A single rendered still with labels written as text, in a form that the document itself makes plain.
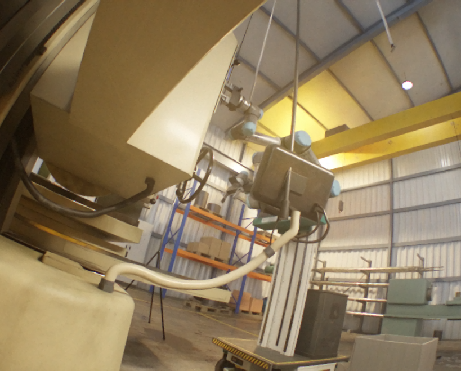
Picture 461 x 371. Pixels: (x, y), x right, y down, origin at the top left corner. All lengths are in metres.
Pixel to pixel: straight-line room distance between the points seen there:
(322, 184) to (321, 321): 1.18
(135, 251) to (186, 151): 7.60
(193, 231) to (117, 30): 9.63
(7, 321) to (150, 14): 0.65
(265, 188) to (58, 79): 0.84
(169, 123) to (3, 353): 0.88
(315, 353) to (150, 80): 1.95
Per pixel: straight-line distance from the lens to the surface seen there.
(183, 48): 0.46
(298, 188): 1.08
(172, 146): 0.97
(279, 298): 2.18
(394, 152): 9.43
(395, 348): 1.60
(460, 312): 5.72
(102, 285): 0.84
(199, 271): 10.13
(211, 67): 1.23
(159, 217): 9.40
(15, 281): 0.65
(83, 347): 0.73
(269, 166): 1.03
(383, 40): 9.42
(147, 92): 0.58
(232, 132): 1.59
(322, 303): 2.05
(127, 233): 1.82
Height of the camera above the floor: 0.71
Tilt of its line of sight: 22 degrees up
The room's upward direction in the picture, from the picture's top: 14 degrees clockwise
